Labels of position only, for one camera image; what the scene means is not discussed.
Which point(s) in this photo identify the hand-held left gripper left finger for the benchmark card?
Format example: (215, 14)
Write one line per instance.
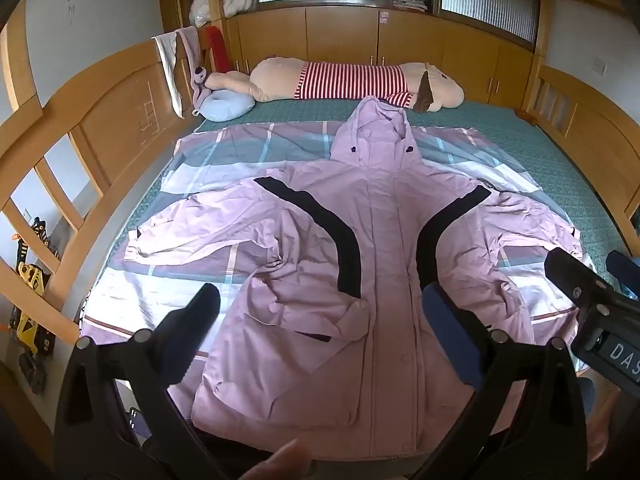
(200, 310)

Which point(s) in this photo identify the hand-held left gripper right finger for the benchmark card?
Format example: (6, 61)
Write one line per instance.
(445, 325)

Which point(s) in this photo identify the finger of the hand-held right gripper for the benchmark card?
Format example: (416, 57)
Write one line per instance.
(622, 265)
(570, 272)

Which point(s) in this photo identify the pink hooded jacket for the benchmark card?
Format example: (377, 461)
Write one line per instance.
(380, 210)

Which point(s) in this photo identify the person's right forearm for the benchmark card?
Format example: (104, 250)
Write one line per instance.
(612, 420)

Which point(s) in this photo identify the person's left hand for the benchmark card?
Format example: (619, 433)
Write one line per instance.
(280, 462)

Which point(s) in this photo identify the wooden footboard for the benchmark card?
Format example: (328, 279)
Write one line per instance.
(585, 120)

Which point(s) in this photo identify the plaid blanket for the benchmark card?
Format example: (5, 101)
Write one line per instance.
(225, 150)

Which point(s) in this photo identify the yellow toy excavator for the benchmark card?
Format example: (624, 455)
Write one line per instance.
(32, 335)
(31, 265)

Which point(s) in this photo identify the light blue pillow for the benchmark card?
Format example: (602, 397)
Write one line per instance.
(227, 106)

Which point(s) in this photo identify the wooden headboard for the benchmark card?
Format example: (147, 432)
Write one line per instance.
(115, 105)

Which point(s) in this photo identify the purple plush toy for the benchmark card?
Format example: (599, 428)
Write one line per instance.
(201, 82)

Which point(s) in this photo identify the large plush toy striped shirt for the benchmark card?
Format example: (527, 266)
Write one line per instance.
(280, 77)

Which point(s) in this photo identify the white hanging cloth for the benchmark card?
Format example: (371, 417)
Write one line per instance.
(170, 65)

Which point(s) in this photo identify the red cloth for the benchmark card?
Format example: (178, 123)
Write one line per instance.
(217, 47)

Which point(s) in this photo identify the wall socket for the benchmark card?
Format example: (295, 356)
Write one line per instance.
(600, 64)

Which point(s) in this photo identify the wooden wall cabinets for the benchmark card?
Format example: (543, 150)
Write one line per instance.
(350, 35)

